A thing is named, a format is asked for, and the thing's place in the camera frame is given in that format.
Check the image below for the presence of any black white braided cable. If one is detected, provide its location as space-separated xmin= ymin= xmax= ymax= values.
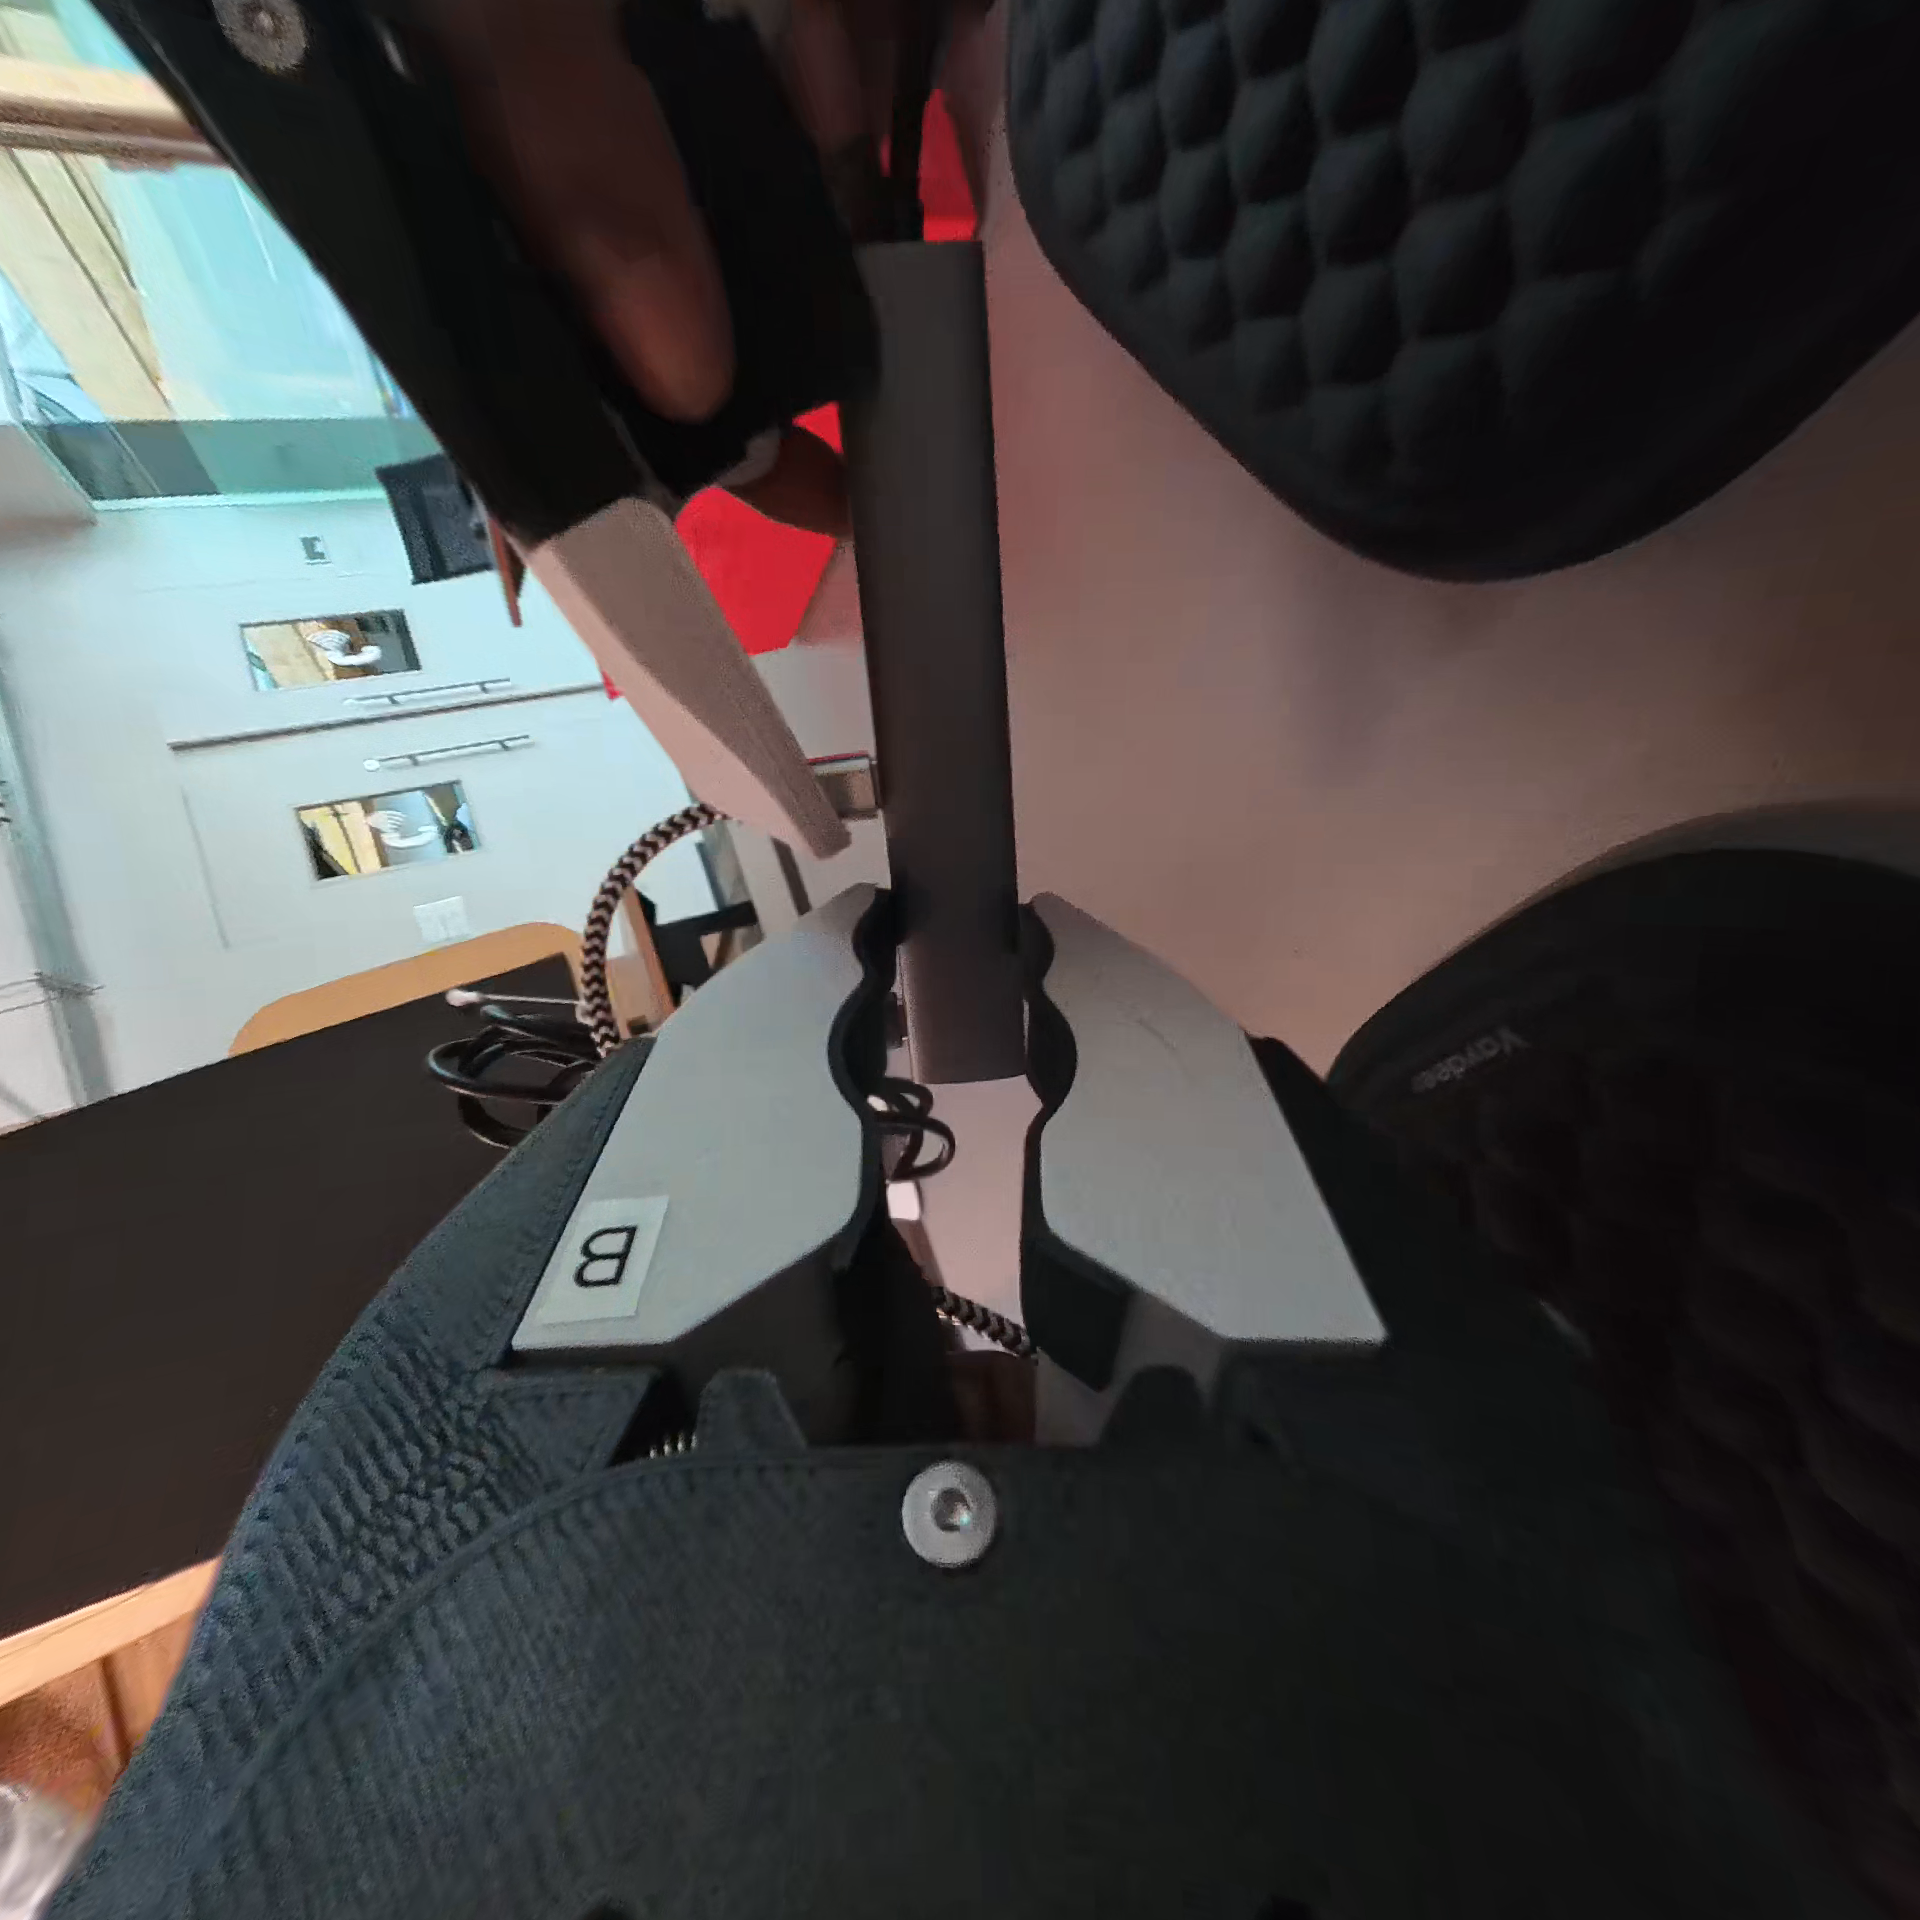
xmin=576 ymin=749 xmax=1040 ymax=1359

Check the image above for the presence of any black usb cable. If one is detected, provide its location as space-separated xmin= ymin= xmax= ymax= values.
xmin=428 ymin=1002 xmax=955 ymax=1187

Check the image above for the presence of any black quilted cushion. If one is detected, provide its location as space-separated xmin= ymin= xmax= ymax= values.
xmin=1328 ymin=849 xmax=1920 ymax=1920
xmin=1002 ymin=0 xmax=1920 ymax=586

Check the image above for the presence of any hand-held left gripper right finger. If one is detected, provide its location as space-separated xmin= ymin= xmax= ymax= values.
xmin=1018 ymin=892 xmax=1387 ymax=1395

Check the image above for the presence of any black board with wooden rim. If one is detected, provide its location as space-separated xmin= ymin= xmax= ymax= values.
xmin=0 ymin=918 xmax=664 ymax=1706

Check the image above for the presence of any black wall-mounted box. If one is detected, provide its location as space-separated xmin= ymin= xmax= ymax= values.
xmin=376 ymin=458 xmax=496 ymax=588

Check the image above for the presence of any red plastic bin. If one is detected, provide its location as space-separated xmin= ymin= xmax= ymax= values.
xmin=598 ymin=89 xmax=981 ymax=705

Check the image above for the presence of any white door with window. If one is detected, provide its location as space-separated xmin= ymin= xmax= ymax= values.
xmin=180 ymin=745 xmax=595 ymax=962
xmin=164 ymin=593 xmax=601 ymax=745

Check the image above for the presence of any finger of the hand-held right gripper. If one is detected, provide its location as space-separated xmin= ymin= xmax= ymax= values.
xmin=514 ymin=495 xmax=854 ymax=861

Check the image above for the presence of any grey usb hub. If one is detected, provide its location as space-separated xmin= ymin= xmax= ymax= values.
xmin=832 ymin=0 xmax=1024 ymax=1085

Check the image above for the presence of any person's right hand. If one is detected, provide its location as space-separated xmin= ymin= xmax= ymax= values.
xmin=404 ymin=0 xmax=857 ymax=540

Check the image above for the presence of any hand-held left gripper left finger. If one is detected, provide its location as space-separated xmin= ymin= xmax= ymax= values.
xmin=509 ymin=882 xmax=902 ymax=1359

